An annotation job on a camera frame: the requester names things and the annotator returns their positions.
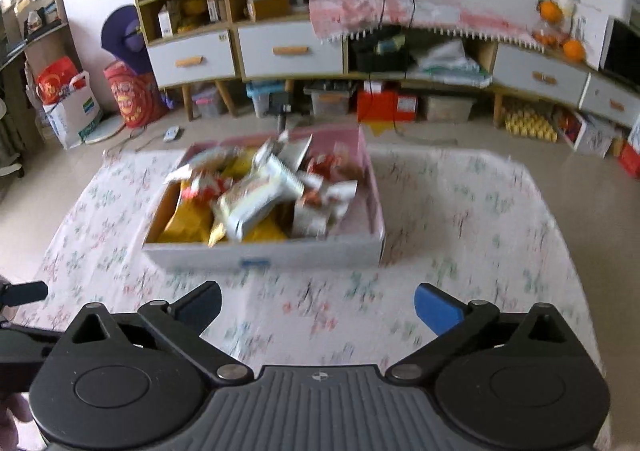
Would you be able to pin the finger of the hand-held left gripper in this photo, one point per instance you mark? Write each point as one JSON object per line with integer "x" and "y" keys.
{"x": 25, "y": 293}
{"x": 25, "y": 340}

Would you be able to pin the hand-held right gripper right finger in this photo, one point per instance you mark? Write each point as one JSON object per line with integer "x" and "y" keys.
{"x": 440, "y": 306}

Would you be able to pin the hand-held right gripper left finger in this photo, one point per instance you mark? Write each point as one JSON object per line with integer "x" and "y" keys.
{"x": 200, "y": 303}

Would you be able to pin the yellow snack packet small badge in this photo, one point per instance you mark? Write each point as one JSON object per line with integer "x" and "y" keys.
{"x": 187, "y": 223}

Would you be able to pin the large yellow snack packet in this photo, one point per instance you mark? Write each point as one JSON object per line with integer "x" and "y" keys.
{"x": 265, "y": 233}

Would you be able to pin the red white snack packet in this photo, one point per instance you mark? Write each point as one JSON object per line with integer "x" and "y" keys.
{"x": 202, "y": 186}
{"x": 327, "y": 165}

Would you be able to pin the pink cardboard box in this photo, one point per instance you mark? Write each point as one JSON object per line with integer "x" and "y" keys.
{"x": 310, "y": 253}

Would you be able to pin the white nut packet dark text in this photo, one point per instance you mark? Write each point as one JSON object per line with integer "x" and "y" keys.
{"x": 200, "y": 160}

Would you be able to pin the white walnut print packet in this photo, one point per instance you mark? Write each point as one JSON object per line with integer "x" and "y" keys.
{"x": 315, "y": 216}

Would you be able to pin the yellow packet blue oval label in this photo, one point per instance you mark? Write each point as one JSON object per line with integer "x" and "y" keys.
{"x": 240, "y": 163}

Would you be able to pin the silver snack packet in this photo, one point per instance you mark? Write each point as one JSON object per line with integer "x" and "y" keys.
{"x": 287, "y": 151}

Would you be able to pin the person's left hand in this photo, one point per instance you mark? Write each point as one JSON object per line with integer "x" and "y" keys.
{"x": 12, "y": 411}

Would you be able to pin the floral tablecloth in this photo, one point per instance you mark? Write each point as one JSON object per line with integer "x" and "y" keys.
{"x": 475, "y": 231}

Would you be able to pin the small white floor item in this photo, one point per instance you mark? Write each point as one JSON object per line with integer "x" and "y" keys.
{"x": 172, "y": 133}

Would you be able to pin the white paper bag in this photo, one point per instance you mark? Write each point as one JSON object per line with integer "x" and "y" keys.
{"x": 75, "y": 121}

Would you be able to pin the white round floor plate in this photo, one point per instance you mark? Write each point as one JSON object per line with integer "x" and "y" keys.
{"x": 107, "y": 131}

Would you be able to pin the wide clear storage bin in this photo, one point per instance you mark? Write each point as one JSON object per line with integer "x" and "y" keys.
{"x": 447, "y": 111}

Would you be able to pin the yellow egg tray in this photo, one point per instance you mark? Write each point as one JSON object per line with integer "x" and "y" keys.
{"x": 530, "y": 127}

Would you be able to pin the red cardboard box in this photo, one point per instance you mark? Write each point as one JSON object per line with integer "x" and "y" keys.
{"x": 380, "y": 111}

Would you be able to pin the blue lid storage bin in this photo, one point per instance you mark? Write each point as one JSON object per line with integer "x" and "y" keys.
{"x": 260, "y": 103}

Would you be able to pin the red printed bag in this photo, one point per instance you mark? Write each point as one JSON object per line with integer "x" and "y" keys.
{"x": 135, "y": 101}

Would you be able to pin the black device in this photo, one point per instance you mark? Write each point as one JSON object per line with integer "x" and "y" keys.
{"x": 281, "y": 106}

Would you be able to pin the red gift bag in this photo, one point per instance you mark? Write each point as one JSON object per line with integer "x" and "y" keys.
{"x": 57, "y": 81}

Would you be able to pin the white printed box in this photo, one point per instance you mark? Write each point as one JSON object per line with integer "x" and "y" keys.
{"x": 595, "y": 136}

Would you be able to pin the grey lid storage bin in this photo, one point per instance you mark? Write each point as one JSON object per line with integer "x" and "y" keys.
{"x": 330, "y": 103}

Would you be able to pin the small red box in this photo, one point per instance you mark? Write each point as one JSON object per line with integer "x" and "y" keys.
{"x": 631, "y": 161}

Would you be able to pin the pile of plastic bags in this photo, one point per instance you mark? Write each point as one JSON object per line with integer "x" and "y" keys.
{"x": 450, "y": 66}

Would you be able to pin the low wooden cabinet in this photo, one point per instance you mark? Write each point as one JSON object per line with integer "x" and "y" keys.
{"x": 485, "y": 56}

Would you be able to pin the black basket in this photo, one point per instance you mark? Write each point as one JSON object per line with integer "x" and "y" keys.
{"x": 365, "y": 61}

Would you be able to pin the green yellow pouch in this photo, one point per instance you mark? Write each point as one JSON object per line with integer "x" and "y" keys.
{"x": 390, "y": 45}

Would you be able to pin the purple plush toy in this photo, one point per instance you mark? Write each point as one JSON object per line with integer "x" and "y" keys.
{"x": 120, "y": 36}

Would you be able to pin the small white box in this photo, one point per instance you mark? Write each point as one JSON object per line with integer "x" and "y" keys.
{"x": 165, "y": 23}

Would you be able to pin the orange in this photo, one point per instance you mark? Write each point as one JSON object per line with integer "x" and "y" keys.
{"x": 548, "y": 11}
{"x": 574, "y": 51}

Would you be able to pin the clear bag of oranges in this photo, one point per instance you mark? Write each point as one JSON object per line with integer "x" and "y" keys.
{"x": 547, "y": 35}

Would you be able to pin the brown small boxes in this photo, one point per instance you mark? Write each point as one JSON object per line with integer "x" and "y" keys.
{"x": 215, "y": 8}

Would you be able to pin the yellow toy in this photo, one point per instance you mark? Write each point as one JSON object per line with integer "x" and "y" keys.
{"x": 195, "y": 6}

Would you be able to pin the white printed board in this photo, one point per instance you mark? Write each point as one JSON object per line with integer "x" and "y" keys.
{"x": 587, "y": 41}

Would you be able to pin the pink fringed cloth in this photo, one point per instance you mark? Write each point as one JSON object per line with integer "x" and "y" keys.
{"x": 350, "y": 13}

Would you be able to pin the black microwave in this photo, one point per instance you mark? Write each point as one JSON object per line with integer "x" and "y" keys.
{"x": 625, "y": 56}

